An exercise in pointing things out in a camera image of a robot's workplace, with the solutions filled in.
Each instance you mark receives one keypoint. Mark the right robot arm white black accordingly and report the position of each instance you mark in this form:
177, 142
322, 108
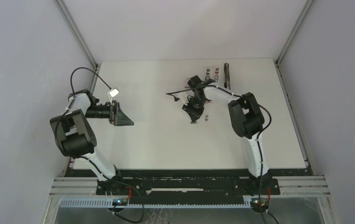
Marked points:
245, 116

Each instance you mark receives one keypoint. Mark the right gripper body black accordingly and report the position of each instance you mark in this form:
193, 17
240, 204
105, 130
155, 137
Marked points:
195, 105

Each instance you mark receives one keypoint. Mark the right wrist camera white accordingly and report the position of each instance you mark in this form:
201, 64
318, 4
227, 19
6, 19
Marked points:
184, 98

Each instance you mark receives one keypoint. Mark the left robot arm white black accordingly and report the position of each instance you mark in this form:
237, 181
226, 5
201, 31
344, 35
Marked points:
75, 137

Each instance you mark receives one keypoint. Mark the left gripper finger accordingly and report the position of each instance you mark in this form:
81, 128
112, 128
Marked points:
123, 119
118, 107

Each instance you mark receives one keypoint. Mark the pink and white stapler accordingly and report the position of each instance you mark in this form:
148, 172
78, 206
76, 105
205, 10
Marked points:
216, 74

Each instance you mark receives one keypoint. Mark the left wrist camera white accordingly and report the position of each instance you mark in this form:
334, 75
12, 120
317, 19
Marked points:
112, 93

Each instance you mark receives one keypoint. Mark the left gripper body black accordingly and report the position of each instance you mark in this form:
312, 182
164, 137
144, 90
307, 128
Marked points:
108, 112

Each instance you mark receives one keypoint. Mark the grey small stapler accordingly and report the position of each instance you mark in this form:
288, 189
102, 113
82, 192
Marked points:
207, 77

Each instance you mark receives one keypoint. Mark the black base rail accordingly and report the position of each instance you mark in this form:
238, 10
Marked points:
188, 187

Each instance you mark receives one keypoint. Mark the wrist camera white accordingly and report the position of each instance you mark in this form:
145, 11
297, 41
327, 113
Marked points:
112, 93
184, 98

